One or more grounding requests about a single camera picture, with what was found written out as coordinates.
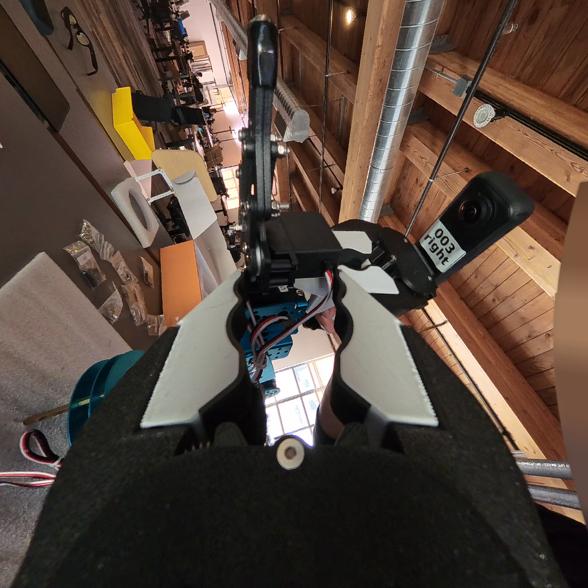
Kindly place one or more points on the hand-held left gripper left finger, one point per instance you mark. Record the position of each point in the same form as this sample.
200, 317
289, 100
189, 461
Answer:
193, 363

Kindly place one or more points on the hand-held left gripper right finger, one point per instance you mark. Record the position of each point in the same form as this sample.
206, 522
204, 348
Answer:
386, 363

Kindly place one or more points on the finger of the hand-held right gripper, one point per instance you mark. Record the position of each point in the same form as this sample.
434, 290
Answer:
356, 241
376, 281

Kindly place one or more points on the blue toy robot arm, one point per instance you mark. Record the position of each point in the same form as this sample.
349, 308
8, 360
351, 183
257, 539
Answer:
259, 138

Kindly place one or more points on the person's right forearm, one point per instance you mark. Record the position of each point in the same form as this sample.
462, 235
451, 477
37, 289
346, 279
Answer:
333, 420

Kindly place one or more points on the person's right hand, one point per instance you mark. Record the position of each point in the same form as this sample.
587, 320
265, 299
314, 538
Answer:
330, 319

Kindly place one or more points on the orange white cardboard box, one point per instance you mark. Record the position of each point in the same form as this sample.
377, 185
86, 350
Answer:
181, 285

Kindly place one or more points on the black ceiling rod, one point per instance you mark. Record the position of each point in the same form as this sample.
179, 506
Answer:
459, 124

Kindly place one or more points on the round white track light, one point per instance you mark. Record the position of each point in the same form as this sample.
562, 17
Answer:
483, 115

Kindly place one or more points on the large office window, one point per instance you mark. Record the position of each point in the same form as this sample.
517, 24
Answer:
294, 404

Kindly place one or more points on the grey electrical junction box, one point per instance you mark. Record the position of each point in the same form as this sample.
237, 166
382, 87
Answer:
462, 86

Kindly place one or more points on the scattered clear screw bags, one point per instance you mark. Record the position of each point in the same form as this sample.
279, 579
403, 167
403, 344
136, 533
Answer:
92, 266

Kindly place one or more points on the white foam sheet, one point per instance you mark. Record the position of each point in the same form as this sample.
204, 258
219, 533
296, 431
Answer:
46, 349

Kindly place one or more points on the brass rod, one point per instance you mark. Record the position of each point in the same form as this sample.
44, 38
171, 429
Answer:
46, 415

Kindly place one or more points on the clear acrylic stand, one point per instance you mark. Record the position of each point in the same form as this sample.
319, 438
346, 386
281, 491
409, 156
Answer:
154, 186

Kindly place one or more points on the light wooden chair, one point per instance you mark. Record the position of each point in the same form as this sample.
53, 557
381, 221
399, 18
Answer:
183, 165

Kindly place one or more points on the grey metal pipe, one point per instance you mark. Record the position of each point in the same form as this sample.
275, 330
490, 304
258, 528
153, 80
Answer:
544, 469
556, 497

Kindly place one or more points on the glowing ceiling light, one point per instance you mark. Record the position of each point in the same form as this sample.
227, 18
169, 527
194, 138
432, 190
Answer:
349, 16

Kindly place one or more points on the yellow plastic tray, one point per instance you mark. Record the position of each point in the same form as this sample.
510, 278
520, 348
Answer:
126, 119

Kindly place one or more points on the rows of office workstations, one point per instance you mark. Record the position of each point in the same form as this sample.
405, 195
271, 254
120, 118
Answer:
183, 55

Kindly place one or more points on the person's black shirt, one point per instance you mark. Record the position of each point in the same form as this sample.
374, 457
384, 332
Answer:
574, 551

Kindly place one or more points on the black eyeglasses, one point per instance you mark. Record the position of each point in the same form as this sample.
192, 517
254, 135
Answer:
85, 39

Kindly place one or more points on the dark blue glasses case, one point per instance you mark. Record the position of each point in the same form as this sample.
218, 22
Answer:
41, 16

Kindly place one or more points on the silver spiral ventilation duct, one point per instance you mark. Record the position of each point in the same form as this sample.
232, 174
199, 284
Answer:
395, 115

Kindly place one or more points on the wide silver ventilation duct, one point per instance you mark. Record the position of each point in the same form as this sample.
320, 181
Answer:
294, 115

